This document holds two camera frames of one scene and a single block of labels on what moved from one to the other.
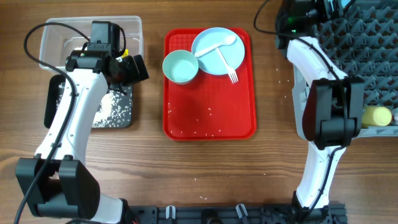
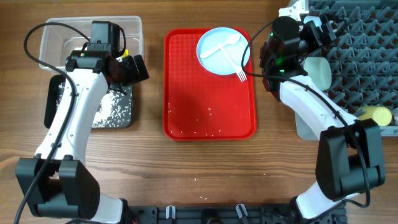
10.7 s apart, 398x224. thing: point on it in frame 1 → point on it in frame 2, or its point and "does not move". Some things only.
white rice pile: [114, 109] does not move
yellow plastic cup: [375, 116] does not move
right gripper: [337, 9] → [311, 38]
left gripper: [133, 76] does not move
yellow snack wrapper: [125, 53] does not move
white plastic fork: [231, 72] → [239, 71]
